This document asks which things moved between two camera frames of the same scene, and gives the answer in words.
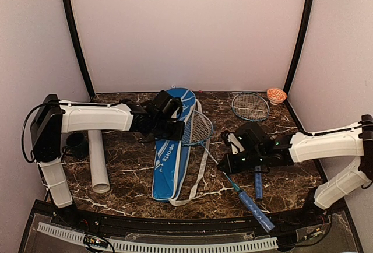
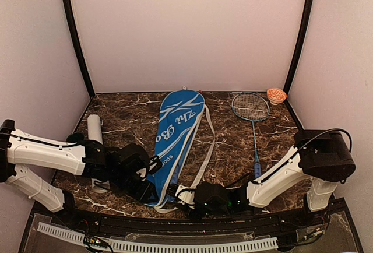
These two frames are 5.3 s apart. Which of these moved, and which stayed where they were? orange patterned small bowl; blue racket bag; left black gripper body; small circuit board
Moved: left black gripper body; blue racket bag
Stayed: orange patterned small bowl; small circuit board
